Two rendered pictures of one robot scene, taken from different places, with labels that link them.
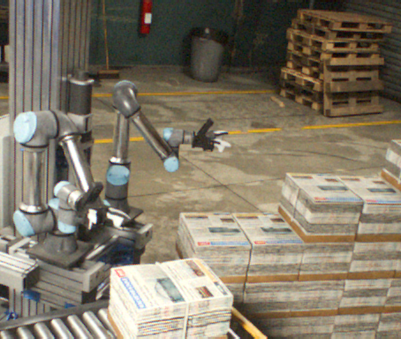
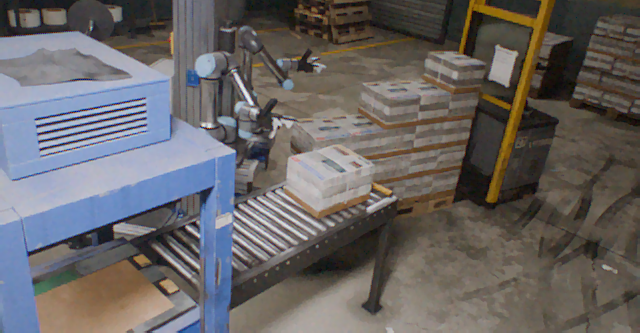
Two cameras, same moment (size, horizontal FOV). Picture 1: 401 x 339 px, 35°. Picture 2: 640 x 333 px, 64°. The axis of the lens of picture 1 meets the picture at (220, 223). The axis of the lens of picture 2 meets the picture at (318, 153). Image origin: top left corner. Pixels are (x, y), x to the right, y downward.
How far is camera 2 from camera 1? 81 cm
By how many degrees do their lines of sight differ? 10
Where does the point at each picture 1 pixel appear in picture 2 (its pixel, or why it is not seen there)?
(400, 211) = (444, 100)
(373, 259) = (428, 137)
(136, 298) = (316, 173)
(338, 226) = (406, 115)
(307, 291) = (388, 164)
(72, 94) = (222, 39)
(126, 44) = (167, 0)
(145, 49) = not seen: hidden behind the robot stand
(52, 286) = not seen: hidden behind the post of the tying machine
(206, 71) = (234, 16)
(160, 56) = not seen: hidden behind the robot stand
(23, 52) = (185, 11)
